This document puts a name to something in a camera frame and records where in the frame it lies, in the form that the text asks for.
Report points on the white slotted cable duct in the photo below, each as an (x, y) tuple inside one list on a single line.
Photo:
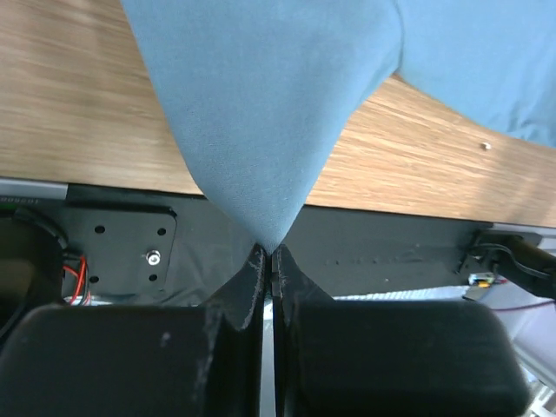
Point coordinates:
[(424, 294)]

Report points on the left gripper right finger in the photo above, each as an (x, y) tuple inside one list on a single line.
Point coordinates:
[(387, 358)]

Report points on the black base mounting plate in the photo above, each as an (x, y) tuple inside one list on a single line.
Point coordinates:
[(155, 248)]

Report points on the blue-grey t shirt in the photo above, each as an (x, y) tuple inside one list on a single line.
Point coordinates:
[(256, 93)]

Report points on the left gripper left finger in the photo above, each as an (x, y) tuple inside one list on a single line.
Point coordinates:
[(141, 361)]

